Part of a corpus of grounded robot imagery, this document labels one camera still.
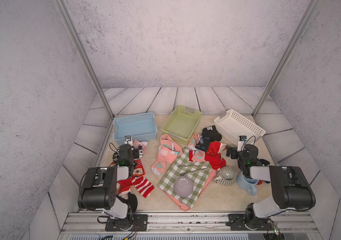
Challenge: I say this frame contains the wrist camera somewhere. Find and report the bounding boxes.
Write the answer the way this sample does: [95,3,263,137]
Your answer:
[124,136,133,146]
[237,136,247,152]

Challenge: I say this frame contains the pink sock right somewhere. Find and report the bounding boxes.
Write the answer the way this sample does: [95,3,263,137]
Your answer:
[187,132,206,163]

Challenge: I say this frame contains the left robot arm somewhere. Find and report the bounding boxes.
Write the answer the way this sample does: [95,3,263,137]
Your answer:
[77,143,144,221]

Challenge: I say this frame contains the left metal frame post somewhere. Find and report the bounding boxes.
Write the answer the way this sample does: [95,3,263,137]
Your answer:
[53,0,114,119]

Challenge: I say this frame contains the green plastic basket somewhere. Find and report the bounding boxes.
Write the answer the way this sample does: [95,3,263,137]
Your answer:
[161,105,202,145]

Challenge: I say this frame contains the white plastic basket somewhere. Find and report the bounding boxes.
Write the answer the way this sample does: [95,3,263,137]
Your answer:
[214,109,266,146]

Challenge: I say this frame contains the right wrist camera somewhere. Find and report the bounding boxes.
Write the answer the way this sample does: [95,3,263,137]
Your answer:
[237,136,247,152]

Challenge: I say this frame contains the pink sock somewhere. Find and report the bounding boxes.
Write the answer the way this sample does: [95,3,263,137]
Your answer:
[151,134,182,175]
[187,132,206,163]
[133,140,148,150]

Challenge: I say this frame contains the grey upturned bowl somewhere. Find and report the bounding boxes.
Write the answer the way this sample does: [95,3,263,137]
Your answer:
[173,176,194,198]

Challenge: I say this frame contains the pink tray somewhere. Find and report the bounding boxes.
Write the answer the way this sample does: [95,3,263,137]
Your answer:
[158,168,216,211]

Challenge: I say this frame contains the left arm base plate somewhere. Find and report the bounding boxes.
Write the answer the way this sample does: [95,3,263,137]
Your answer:
[105,214,148,232]

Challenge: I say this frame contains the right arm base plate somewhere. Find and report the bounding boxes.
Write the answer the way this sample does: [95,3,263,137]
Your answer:
[225,214,273,231]

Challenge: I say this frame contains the black sock with label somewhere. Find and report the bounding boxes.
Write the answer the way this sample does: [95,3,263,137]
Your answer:
[195,136,211,152]

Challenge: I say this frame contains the blue plastic basket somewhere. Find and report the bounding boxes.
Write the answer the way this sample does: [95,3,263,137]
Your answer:
[113,112,157,146]

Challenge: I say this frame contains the metal tongs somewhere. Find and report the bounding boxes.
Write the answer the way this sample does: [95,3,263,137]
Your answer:
[179,165,208,176]

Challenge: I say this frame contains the red santa sock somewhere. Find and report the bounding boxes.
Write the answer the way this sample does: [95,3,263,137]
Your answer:
[105,159,145,181]

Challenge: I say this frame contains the green checkered cloth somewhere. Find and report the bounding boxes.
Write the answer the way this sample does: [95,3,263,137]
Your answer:
[158,147,216,208]

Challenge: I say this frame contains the front aluminium rail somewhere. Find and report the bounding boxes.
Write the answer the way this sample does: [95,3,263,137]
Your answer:
[59,211,322,240]

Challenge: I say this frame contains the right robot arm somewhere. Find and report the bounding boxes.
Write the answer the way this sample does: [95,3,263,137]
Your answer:
[226,144,316,227]

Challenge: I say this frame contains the striped ceramic mug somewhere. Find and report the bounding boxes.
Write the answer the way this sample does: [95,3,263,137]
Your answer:
[214,167,236,187]

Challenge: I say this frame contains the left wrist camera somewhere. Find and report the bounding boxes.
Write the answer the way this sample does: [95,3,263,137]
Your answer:
[124,136,133,146]

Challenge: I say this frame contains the red sock centre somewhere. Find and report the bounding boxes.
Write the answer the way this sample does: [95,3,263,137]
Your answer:
[187,142,227,170]

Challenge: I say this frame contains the light blue mug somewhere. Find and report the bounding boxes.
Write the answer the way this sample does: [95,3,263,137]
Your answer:
[236,172,259,196]

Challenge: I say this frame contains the pink sock centre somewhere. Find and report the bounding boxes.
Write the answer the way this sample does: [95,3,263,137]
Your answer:
[151,134,182,175]

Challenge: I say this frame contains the pink sock left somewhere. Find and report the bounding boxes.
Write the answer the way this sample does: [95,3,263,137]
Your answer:
[133,140,148,150]

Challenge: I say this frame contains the red white striped sock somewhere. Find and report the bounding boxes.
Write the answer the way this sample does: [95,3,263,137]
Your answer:
[117,176,154,198]

